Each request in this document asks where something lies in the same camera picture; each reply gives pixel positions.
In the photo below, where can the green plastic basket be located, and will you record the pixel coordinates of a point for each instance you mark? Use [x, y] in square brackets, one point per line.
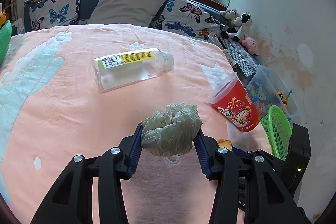
[278, 131]

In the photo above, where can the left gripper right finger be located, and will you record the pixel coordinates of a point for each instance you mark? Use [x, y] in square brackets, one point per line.
[215, 163]

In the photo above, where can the white tissue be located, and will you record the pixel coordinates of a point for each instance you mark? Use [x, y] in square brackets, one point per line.
[171, 131]

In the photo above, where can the clear plastic storage box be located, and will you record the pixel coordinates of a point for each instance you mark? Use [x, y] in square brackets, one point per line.
[262, 89]

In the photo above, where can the grey plush toy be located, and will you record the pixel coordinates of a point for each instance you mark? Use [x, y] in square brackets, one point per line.
[229, 15]

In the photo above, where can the orange red snack bag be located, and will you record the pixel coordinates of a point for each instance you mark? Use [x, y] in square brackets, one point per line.
[226, 143]

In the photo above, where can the pink blanket table cover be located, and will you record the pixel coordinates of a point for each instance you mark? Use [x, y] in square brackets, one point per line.
[52, 110]

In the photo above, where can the right butterfly pillow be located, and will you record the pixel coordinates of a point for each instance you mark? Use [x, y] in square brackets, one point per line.
[186, 18]

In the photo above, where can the grey patterned cloth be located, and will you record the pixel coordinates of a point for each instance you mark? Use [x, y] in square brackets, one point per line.
[247, 63]

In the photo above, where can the clear plastic bottle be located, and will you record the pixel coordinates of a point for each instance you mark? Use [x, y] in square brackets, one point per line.
[122, 69]

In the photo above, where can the butterfly pillow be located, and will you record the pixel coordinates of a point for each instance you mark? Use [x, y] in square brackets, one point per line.
[51, 13]
[186, 18]

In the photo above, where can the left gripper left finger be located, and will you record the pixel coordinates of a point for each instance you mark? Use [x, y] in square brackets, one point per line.
[69, 200]

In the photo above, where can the grey pillow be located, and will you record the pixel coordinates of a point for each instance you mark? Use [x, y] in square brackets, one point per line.
[135, 12]

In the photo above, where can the green plush cushion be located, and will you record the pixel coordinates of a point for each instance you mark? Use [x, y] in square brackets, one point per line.
[5, 37]

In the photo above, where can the cow plush toy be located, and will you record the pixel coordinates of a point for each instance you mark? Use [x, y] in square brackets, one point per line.
[243, 23]

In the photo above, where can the yellow toy vehicle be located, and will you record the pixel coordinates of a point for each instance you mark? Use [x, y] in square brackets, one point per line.
[284, 98]

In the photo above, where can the pink plush toy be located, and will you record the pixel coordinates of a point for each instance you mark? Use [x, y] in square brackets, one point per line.
[251, 46]

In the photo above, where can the red paper cup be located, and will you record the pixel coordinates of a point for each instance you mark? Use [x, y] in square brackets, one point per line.
[232, 100]

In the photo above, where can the left butterfly pillow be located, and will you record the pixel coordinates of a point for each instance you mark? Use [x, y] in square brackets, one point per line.
[51, 13]

